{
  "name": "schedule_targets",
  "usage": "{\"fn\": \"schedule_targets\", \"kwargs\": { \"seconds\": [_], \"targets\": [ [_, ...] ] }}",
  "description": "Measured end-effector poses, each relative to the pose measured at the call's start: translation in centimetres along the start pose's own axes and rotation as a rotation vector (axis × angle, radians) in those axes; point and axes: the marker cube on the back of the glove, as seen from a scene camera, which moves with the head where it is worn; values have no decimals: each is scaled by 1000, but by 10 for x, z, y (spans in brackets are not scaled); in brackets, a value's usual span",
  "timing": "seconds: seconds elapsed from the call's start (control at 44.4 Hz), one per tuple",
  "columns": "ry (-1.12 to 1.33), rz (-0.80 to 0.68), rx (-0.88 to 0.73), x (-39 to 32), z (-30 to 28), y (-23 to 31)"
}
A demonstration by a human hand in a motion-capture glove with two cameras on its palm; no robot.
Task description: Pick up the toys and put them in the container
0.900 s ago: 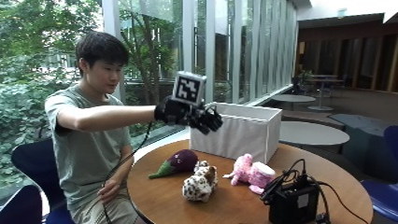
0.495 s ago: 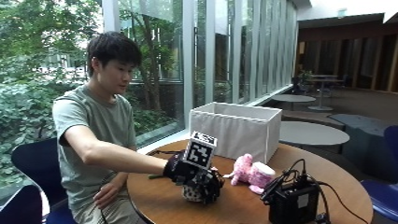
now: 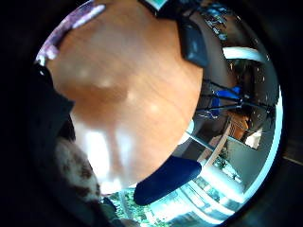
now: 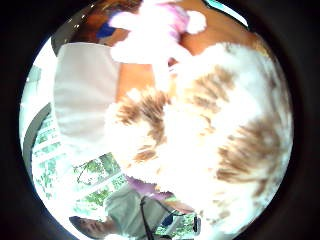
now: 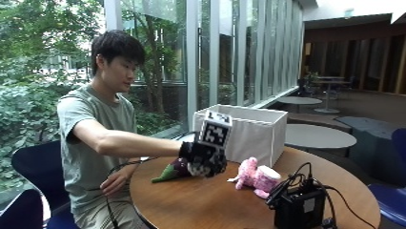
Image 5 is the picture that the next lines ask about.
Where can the round white table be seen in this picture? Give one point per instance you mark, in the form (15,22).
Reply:
(317,136)
(300,101)

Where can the white marker cube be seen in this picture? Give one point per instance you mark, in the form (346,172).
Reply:
(216,132)

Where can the black electronics box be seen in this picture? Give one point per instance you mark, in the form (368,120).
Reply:
(300,206)

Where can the purple eggplant soft toy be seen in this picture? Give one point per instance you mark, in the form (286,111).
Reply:
(172,171)

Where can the blue chair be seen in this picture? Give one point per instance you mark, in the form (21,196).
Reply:
(391,191)
(19,211)
(40,178)

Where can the pink soft toy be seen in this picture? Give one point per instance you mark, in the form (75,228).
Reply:
(256,176)

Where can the white fabric storage box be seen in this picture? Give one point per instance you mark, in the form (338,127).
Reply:
(249,133)

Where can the tall round bar table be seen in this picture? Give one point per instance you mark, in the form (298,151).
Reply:
(328,92)

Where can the the person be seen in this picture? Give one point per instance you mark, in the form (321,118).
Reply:
(91,127)

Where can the grey bench seat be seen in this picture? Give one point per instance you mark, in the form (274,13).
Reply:
(368,140)

